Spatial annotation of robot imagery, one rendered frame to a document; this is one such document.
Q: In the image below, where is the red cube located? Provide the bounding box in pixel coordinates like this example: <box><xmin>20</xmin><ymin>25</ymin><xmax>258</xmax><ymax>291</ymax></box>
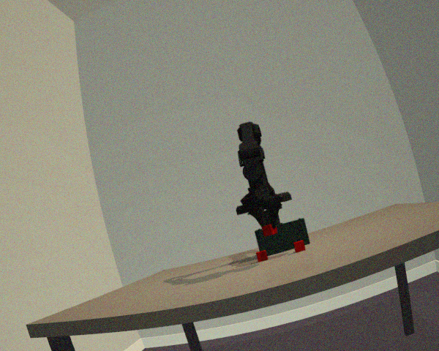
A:
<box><xmin>262</xmin><ymin>224</ymin><xmax>277</xmax><ymax>237</ymax></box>
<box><xmin>256</xmin><ymin>250</ymin><xmax>268</xmax><ymax>262</ymax></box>
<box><xmin>293</xmin><ymin>240</ymin><xmax>305</xmax><ymax>253</ymax></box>

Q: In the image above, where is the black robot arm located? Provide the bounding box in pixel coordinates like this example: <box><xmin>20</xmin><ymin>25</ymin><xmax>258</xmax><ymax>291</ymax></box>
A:
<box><xmin>237</xmin><ymin>121</ymin><xmax>268</xmax><ymax>209</ymax></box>

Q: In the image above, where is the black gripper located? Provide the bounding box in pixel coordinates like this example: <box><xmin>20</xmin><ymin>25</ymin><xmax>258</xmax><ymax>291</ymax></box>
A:
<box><xmin>236</xmin><ymin>180</ymin><xmax>292</xmax><ymax>229</ymax></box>

